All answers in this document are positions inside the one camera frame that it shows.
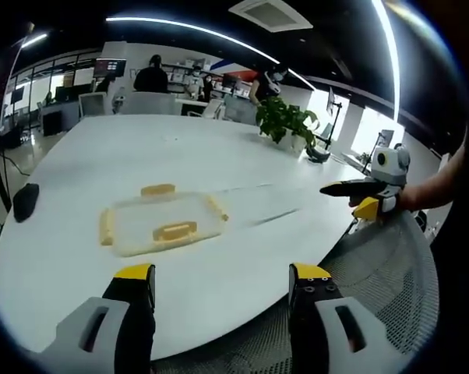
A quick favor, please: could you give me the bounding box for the black pouch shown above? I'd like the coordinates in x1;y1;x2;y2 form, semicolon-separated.
12;182;41;224

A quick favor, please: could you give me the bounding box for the ceiling light strip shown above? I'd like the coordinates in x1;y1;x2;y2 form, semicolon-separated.
105;15;317;91
370;0;400;118

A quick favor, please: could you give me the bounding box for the green potted plant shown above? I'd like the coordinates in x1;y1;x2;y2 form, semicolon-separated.
255;97;321;157

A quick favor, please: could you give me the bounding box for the black cabinet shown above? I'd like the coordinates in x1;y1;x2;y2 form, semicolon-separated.
42;106;70;137

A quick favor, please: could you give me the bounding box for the wall monitor screen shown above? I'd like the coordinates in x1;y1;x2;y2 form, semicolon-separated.
94;58;128;78

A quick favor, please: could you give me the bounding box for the black clamp base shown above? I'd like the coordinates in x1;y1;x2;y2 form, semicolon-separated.
305;144;331;164

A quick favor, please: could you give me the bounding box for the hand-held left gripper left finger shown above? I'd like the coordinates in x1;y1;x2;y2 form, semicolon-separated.
35;263;157;374

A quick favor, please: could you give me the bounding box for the ceiling air vent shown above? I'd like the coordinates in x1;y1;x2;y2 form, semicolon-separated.
227;0;314;30

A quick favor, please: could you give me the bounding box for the clear lid with yellow clips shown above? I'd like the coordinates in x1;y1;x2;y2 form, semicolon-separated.
98;182;230;259

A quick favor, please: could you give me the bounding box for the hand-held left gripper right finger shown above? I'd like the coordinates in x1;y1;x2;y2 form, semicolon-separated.
288;263;410;374

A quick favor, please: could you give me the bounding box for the white office chair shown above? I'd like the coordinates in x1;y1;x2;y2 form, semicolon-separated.
118;90;178;116
78;91;106;118

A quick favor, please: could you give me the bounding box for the grey mesh office chair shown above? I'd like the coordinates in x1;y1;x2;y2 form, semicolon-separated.
150;210;441;374

